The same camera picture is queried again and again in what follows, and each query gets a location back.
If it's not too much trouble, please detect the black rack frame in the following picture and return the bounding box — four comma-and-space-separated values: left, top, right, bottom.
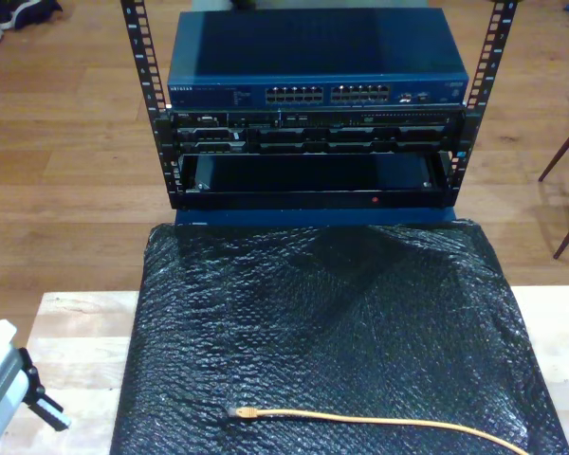
119, 0, 521, 210

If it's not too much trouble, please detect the wooden chair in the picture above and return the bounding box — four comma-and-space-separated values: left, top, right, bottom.
538, 112, 569, 261

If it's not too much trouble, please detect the black rack server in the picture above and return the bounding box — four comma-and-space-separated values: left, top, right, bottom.
170, 110, 466, 155

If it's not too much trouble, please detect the blue network switch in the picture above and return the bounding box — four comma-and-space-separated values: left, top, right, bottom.
166, 8, 469, 113

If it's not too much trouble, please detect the black bubble-wrap mat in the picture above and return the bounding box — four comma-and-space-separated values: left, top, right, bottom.
108, 218, 569, 455

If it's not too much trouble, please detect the yellow network cable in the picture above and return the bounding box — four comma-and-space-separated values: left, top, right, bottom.
226, 406, 530, 455

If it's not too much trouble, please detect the blue base box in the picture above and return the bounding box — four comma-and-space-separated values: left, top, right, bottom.
174, 207, 457, 228

